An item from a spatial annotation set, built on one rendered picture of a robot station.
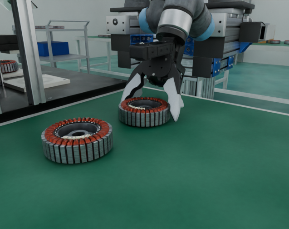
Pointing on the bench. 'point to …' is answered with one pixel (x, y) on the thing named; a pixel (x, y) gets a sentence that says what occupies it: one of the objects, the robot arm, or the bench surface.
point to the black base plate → (54, 93)
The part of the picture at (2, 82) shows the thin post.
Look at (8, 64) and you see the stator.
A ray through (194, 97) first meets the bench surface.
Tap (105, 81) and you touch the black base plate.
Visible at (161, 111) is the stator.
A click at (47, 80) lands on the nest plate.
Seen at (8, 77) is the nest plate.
